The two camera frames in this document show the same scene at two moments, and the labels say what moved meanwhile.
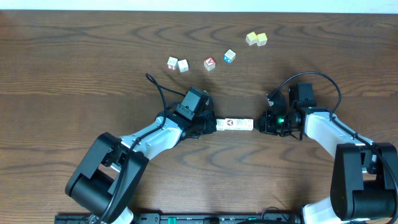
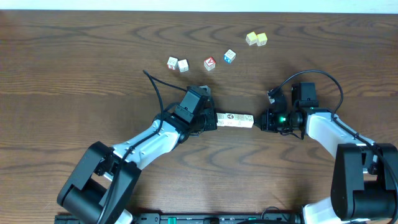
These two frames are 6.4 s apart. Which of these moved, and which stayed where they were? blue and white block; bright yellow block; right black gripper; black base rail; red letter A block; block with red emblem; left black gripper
Moved: block with red emblem
Stayed: blue and white block; red letter A block; right black gripper; black base rail; bright yellow block; left black gripper
